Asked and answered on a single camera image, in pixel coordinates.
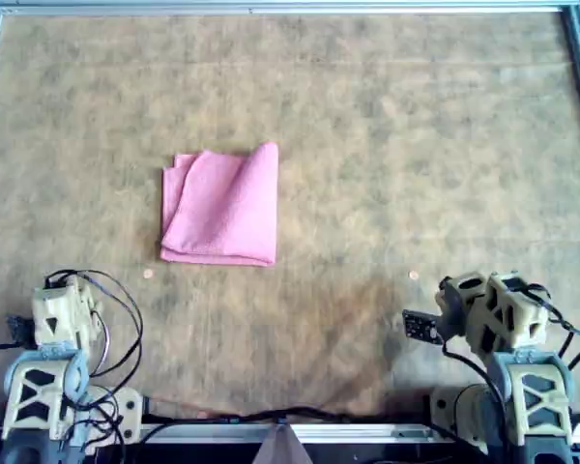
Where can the right beige gripper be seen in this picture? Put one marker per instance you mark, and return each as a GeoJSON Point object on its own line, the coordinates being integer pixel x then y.
{"type": "Point", "coordinates": [524, 324]}

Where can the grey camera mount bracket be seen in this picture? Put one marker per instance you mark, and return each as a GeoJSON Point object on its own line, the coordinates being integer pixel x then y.
{"type": "Point", "coordinates": [448, 314]}

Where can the left beige gripper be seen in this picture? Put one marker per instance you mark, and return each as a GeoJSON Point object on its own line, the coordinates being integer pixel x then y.
{"type": "Point", "coordinates": [67, 299]}

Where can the pink microfibre cloth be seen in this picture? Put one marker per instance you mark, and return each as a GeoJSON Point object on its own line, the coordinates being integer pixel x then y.
{"type": "Point", "coordinates": [222, 208]}

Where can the left beige grey robot arm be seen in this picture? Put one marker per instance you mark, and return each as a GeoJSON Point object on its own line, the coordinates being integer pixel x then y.
{"type": "Point", "coordinates": [46, 354]}

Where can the right beige grey robot arm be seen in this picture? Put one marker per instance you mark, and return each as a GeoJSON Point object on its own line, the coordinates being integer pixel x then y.
{"type": "Point", "coordinates": [531, 360]}

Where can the small black camera module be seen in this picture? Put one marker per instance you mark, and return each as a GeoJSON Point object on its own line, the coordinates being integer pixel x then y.
{"type": "Point", "coordinates": [19, 331]}

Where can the brown felt table cover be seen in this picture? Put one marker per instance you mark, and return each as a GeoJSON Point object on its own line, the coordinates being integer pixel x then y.
{"type": "Point", "coordinates": [367, 145]}

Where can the bare camera circuit board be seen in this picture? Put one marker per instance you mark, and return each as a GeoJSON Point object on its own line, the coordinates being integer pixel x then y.
{"type": "Point", "coordinates": [420, 327]}

